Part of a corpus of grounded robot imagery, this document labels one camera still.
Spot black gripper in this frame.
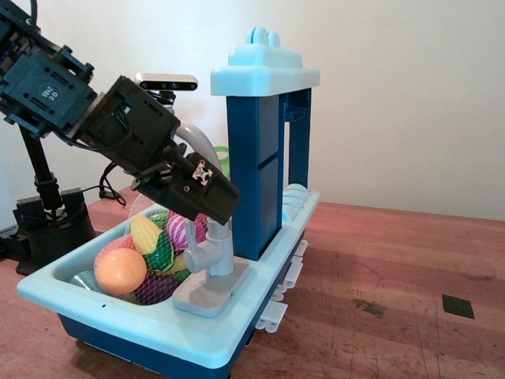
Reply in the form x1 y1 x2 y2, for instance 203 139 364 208
73 76 240 225

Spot white plastic hinge clip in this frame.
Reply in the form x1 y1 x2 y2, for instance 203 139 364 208
282 261 303 289
256 301 288 333

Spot light blue toy plates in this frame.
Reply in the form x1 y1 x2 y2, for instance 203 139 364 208
282 183 309 223

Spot silver depth camera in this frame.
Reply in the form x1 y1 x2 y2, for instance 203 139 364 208
135 73 199 91

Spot black cable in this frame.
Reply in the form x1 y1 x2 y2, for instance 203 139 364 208
80 161 128 207

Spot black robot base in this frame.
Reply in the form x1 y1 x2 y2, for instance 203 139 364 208
1 188 95 276

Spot dark blue toy shelf tower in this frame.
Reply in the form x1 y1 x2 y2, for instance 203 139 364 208
210 26 320 261

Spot orange toy fruit ball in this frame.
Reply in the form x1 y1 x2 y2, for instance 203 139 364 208
94 248 147 295

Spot grey toy faucet lever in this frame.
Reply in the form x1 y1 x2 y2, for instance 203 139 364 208
183 219 234 276

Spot green plastic toy piece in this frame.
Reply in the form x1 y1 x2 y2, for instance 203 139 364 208
215 145 230 178

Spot pink striped toy vegetable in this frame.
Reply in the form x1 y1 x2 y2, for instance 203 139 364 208
166 211 208 252

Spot blue toy kitchen sink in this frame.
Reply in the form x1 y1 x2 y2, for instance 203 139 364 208
17 190 320 378

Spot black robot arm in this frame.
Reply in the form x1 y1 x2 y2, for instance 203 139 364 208
1 1 240 224

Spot black tape patch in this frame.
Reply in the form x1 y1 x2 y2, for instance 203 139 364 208
442 295 475 319

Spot purple toy eggplant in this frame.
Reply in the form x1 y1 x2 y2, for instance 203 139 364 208
134 275 181 306

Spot yellow toy corn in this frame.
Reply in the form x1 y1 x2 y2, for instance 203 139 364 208
130 215 162 255

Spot green toy vegetable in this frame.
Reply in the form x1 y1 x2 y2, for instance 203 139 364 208
143 233 175 272

